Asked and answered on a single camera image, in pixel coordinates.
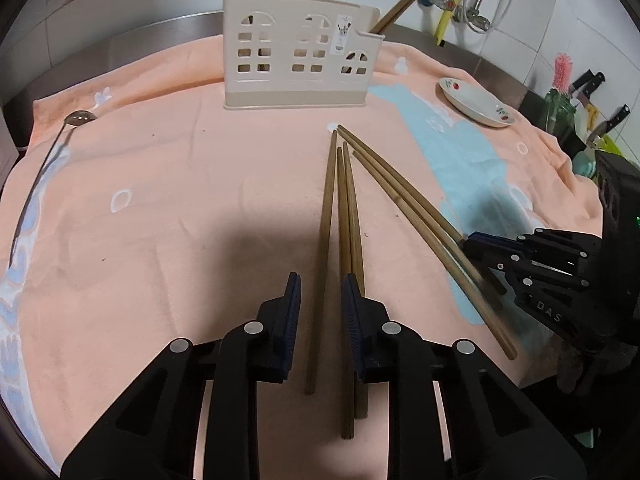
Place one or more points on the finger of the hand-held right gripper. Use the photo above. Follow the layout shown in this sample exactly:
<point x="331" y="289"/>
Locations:
<point x="492" y="244"/>
<point x="540" y="280"/>

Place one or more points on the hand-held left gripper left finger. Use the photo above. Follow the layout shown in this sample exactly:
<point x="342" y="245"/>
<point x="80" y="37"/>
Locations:
<point x="292" y="320"/>

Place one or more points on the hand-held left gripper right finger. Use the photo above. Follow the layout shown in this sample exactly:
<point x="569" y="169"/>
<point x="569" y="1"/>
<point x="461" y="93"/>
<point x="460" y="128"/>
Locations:
<point x="352" y="320"/>

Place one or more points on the wooden chopstick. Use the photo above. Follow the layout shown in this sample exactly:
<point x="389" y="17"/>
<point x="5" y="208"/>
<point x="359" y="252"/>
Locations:
<point x="344" y="240"/>
<point x="450" y="264"/>
<point x="400" y="187"/>
<point x="352" y="210"/>
<point x="325" y="240"/>
<point x="425" y="221"/>
<point x="405" y="2"/>

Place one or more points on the cream plastic utensil holder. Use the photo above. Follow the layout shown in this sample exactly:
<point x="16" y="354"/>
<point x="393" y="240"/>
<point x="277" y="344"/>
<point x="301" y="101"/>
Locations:
<point x="280" y="85"/>

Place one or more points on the person's right hand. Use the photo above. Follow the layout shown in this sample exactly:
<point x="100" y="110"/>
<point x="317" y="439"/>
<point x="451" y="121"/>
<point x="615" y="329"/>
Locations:
<point x="580" y="370"/>

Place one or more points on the white floral plate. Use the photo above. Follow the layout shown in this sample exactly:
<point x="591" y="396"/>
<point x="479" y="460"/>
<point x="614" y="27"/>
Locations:
<point x="475" y="102"/>

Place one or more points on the peach printed towel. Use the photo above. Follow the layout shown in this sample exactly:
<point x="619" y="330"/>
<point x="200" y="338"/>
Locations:
<point x="175" y="210"/>

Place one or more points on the pink bottle brush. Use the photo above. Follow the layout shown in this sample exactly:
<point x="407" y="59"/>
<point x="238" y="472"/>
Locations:
<point x="562" y="70"/>

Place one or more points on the metal water valve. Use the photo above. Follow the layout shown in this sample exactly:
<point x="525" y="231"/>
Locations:
<point x="477" y="21"/>

